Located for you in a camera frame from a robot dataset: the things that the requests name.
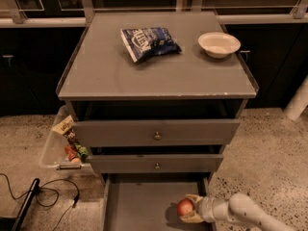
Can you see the red apple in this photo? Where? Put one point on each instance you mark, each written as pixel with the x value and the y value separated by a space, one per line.
pixel 184 207

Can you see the clear plastic bin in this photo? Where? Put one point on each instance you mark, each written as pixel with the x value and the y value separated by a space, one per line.
pixel 53 155

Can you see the grey top drawer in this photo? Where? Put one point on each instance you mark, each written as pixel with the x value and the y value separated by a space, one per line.
pixel 117 133

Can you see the grey middle drawer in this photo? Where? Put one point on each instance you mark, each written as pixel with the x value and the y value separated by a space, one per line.
pixel 156 163

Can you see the white bowl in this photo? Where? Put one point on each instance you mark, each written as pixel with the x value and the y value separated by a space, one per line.
pixel 218 45

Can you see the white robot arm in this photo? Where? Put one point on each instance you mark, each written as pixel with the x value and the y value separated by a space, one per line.
pixel 263 183

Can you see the metal railing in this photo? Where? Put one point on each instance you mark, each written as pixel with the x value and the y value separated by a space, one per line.
pixel 64 13

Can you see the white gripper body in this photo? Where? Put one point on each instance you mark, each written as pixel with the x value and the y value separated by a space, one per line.
pixel 205 208

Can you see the grey bottom drawer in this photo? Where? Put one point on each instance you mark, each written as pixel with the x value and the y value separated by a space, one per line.
pixel 148 202

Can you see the black device on floor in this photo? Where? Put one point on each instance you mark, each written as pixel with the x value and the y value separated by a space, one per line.
pixel 14 224

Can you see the grey drawer cabinet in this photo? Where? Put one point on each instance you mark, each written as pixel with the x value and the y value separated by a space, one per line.
pixel 103 82

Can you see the blue chip bag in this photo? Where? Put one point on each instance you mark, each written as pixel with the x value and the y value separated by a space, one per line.
pixel 147 42

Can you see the grey drawer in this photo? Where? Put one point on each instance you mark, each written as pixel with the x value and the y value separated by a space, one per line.
pixel 117 133
pixel 148 202
pixel 156 163

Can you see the snack packets in bin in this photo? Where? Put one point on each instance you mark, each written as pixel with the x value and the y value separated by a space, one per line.
pixel 75 152

